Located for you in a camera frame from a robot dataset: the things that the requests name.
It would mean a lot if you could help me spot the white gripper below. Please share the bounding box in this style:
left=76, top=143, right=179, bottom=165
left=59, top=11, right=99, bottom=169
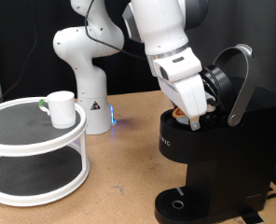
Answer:
left=146, top=46, right=209, bottom=132

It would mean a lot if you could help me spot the white orange-lidded coffee pod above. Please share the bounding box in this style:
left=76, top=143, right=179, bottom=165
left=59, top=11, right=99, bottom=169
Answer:
left=171, top=106, right=187, bottom=119

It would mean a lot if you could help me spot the black Keurig coffee machine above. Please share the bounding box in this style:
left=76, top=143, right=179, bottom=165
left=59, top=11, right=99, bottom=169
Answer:
left=154, top=43, right=276, bottom=224

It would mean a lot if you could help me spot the white mug green-marked handle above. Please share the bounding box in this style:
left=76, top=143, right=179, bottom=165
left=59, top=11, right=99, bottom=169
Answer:
left=38, top=90, right=77, bottom=130

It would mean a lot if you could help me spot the black backdrop curtain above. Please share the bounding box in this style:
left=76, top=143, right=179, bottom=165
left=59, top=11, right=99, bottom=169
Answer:
left=0, top=0, right=176, bottom=102

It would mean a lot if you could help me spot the black tape strip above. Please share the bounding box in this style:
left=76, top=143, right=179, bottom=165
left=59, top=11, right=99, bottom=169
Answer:
left=239, top=211, right=265, bottom=224

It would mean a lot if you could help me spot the dark grey backdrop board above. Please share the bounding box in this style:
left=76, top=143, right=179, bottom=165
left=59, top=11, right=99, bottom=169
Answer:
left=187, top=0, right=276, bottom=194

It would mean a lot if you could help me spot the white two-tier turntable shelf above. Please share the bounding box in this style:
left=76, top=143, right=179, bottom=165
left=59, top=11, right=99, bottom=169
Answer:
left=0, top=96, right=90, bottom=208

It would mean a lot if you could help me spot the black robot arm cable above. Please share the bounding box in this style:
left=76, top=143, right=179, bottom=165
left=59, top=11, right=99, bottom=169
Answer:
left=84, top=0, right=222, bottom=108

